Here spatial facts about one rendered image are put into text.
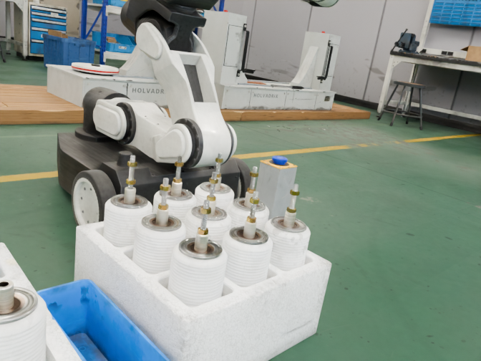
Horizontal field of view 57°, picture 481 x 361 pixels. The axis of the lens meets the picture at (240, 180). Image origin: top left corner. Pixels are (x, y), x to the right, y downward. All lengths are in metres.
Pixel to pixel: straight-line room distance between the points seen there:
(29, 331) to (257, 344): 0.44
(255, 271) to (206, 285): 0.12
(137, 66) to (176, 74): 1.94
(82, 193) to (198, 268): 0.69
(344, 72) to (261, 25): 1.86
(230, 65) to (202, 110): 2.33
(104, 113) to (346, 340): 1.04
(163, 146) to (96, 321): 0.57
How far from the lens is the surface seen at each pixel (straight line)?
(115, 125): 1.52
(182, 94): 1.29
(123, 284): 0.86
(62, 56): 5.32
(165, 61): 1.32
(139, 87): 3.06
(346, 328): 1.12
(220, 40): 3.58
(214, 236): 0.89
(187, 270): 0.74
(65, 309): 0.94
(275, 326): 0.91
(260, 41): 7.79
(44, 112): 2.74
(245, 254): 0.81
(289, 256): 0.91
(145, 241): 0.83
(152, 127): 1.42
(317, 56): 4.56
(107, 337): 0.89
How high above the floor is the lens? 0.60
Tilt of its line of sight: 17 degrees down
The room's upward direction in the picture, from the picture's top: 9 degrees clockwise
